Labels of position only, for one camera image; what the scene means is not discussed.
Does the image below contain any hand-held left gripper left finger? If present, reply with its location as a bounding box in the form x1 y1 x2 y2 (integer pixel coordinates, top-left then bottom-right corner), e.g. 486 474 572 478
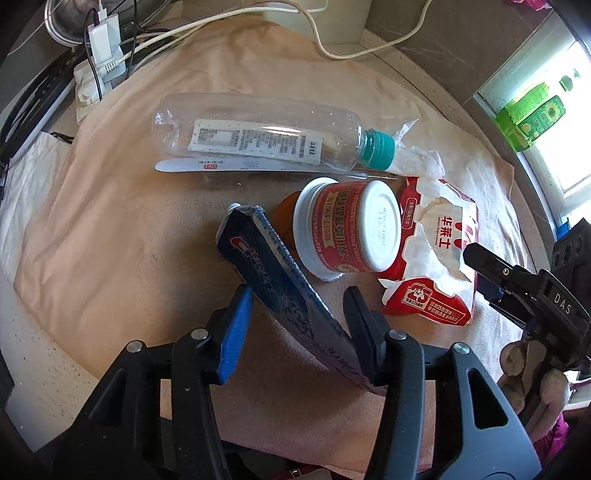
53 284 254 480

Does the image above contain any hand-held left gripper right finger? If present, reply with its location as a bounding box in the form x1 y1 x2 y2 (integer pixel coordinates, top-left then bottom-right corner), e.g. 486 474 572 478
342 286 541 480

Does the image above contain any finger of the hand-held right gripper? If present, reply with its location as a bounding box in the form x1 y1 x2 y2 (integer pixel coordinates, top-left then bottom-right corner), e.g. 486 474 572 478
479 276 534 329
463 242 543 289

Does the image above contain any red and white paper bag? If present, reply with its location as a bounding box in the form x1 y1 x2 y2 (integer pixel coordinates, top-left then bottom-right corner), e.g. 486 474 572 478
378 175 481 328

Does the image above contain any blue toothpaste tube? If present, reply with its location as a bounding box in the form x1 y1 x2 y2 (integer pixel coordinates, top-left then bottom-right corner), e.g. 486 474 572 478
216 203 393 398

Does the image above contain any person's right hand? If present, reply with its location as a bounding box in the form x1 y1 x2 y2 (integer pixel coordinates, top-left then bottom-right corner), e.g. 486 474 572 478
499 342 573 416

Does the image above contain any red label white plastic jar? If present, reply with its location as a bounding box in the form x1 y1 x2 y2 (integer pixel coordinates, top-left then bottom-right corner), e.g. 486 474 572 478
293 178 402 281

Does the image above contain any orange packet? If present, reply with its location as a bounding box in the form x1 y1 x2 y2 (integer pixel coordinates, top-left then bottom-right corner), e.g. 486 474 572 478
270 191 301 245

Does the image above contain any crumpled white tissue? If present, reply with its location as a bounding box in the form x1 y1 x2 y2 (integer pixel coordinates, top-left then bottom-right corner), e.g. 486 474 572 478
360 119 446 178

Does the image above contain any beige cloth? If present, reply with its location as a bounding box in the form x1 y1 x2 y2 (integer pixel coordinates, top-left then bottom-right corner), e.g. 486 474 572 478
14 21 539 476

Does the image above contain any clear plastic bottle teal cap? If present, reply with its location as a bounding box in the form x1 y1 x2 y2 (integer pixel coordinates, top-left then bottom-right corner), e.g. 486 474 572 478
154 93 398 175

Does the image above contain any white cutting board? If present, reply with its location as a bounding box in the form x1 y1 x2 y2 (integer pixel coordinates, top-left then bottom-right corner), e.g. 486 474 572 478
259 0 375 26

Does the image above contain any black flat device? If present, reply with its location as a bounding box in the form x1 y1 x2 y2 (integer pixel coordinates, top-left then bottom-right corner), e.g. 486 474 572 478
0 51 77 158

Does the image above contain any white charger plug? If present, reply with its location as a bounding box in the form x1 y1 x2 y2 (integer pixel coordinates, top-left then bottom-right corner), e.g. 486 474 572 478
88 11 124 65

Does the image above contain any metal pot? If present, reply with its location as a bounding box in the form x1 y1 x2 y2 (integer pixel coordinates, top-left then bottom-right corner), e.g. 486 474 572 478
44 0 102 47

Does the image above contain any long white cable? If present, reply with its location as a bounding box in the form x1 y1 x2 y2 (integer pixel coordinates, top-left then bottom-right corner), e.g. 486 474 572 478
122 0 439 61

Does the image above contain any white charger cable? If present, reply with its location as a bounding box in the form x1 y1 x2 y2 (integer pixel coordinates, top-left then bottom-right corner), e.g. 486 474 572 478
111 30 185 65

